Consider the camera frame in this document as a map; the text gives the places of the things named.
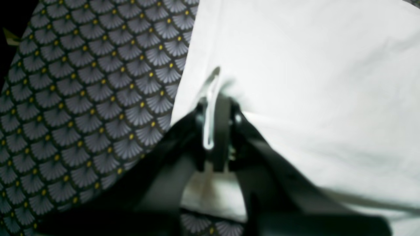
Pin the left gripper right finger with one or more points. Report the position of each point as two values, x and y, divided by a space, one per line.
279 200

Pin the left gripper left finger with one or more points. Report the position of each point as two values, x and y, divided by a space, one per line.
146 200

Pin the white T-shirt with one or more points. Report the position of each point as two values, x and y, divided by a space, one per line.
332 85

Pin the patterned fan-print table cloth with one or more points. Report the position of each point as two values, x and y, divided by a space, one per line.
89 92

